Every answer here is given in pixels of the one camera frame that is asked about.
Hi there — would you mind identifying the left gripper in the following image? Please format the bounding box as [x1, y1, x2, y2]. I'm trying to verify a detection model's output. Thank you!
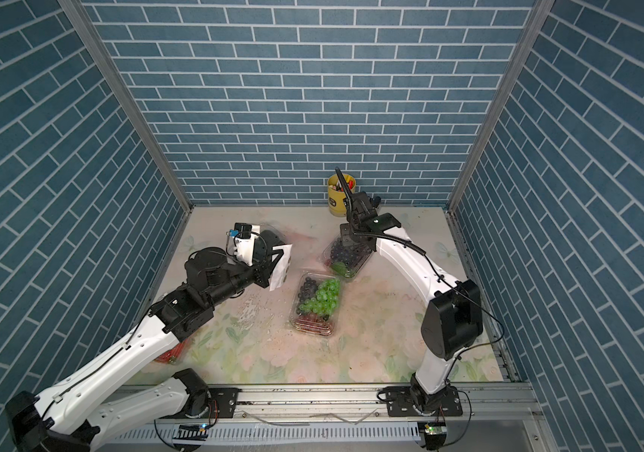
[204, 247, 284, 309]

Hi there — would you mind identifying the white sticker sheet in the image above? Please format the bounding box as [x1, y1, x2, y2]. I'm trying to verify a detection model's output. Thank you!
[269, 244, 293, 291]

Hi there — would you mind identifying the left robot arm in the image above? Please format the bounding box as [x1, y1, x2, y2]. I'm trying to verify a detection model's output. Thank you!
[4, 237, 292, 451]

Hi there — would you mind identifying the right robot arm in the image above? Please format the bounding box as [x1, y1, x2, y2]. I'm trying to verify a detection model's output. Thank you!
[335, 169, 496, 397]

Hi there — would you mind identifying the yellow pen cup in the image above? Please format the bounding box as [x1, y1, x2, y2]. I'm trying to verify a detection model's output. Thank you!
[327, 173, 357, 217]

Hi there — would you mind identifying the clear box of mixed grapes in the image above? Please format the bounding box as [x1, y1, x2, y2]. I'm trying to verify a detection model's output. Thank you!
[290, 272, 343, 337]

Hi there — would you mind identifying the clear box of red berries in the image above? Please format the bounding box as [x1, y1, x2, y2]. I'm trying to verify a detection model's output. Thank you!
[154, 339, 190, 365]

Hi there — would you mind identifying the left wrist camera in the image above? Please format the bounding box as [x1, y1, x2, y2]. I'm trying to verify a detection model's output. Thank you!
[225, 222, 261, 267]

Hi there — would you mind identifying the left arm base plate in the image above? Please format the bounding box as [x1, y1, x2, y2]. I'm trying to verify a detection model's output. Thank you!
[183, 387, 241, 421]

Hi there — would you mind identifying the aluminium mounting rail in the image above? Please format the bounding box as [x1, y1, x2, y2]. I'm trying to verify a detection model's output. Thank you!
[106, 383, 543, 425]

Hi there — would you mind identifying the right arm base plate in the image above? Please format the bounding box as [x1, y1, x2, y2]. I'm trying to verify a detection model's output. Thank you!
[376, 385, 463, 417]

